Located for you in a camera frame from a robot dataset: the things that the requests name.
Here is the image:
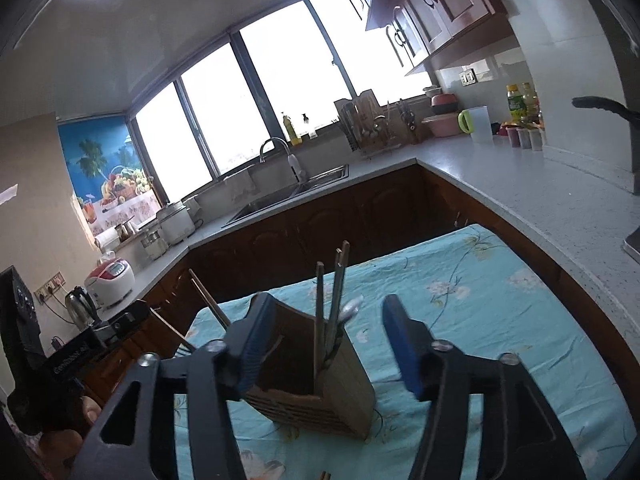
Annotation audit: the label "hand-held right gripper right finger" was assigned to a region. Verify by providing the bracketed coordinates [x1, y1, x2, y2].
[381, 293, 589, 480]

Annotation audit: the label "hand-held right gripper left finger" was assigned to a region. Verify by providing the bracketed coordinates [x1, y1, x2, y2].
[75, 292, 280, 480]

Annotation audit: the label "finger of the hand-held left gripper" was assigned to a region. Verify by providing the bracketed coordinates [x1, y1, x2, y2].
[91, 301, 152, 347]

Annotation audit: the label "metal spoon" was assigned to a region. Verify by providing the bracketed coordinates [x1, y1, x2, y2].
[338, 296, 364, 323]

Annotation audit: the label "wooden utensil holder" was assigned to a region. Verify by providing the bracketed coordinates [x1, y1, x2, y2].
[244, 301, 377, 442]

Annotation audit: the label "person's left hand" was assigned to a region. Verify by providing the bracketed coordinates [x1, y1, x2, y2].
[36, 394, 102, 467]

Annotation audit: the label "steel electric kettle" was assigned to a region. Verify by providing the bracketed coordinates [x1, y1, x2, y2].
[64, 285, 101, 332]

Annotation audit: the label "red and white rice cooker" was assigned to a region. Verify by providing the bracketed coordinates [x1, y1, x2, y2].
[83, 256, 136, 311]

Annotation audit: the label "glass jar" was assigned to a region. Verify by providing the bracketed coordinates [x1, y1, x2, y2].
[139, 230, 169, 262]

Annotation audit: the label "paper towel roll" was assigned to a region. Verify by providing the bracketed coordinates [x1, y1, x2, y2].
[94, 227, 119, 254]

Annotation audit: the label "floral blue tablecloth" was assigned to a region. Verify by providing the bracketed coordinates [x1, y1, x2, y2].
[175, 223, 610, 480]

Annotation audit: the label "dark wooden lower cabinets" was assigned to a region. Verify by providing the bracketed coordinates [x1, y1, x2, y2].
[80, 162, 640, 406]

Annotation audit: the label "steel kitchen sink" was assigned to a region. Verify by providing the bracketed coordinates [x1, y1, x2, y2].
[222, 163, 350, 229]

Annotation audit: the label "dish cloth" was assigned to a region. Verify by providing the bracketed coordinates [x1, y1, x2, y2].
[224, 169, 259, 202]

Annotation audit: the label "metal faucet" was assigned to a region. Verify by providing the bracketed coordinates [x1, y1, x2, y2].
[259, 137, 309, 184]

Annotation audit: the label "grey kitchen countertop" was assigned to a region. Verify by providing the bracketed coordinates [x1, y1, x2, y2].
[47, 132, 640, 361]

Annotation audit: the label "yellow dish soap bottle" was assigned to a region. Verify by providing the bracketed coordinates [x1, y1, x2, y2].
[281, 112, 301, 145]

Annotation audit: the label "cutting board rack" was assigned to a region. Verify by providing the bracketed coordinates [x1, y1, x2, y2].
[333, 88, 402, 157]

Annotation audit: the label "pink basin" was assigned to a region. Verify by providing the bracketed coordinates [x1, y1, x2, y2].
[422, 113, 464, 139]

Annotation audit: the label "white cup green lid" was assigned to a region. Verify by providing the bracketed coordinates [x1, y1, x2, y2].
[458, 105, 491, 145]

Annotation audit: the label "row of condiment jars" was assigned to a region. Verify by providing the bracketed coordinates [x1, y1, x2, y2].
[500, 122, 547, 153]

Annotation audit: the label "red pot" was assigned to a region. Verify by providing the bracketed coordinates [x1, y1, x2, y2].
[430, 91, 460, 117]

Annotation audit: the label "kitchen window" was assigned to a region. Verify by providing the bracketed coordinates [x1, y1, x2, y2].
[127, 0, 435, 207]

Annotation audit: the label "stove top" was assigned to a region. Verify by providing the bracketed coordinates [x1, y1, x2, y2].
[621, 224, 640, 262]

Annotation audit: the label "yellow oil bottle green label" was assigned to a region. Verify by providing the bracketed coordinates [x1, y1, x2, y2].
[505, 84, 527, 126]

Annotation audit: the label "wooden upper cabinets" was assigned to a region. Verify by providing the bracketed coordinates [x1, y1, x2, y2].
[325, 0, 517, 77]

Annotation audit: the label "wall power strip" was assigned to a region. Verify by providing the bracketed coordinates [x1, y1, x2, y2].
[33, 272, 67, 302]

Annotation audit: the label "tropical fruit wall poster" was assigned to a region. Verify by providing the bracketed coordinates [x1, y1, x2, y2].
[57, 115, 167, 242]

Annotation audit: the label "black pan handle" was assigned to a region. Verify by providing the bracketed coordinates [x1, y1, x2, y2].
[572, 95, 640, 122]

